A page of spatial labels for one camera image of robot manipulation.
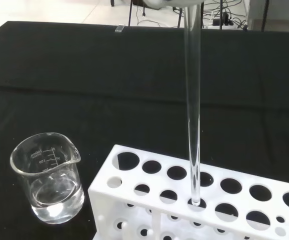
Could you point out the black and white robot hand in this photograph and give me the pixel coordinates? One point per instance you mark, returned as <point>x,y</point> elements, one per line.
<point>164,3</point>

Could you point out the white test tube rack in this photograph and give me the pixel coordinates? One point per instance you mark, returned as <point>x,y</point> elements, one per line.
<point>234,200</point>

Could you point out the small clear cloth clip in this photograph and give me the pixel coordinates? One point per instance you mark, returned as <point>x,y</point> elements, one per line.
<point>119,28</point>

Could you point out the black power adapter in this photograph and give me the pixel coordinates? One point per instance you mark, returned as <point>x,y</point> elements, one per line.
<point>225,17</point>

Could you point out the black bench cloth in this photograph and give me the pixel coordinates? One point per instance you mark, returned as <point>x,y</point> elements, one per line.
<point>109,87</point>

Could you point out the pale grey cabinet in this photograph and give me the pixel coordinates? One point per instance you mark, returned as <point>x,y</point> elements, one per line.
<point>284,15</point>

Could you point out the clear glass beaker with water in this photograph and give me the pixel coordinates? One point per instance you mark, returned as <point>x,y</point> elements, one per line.
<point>57,197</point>

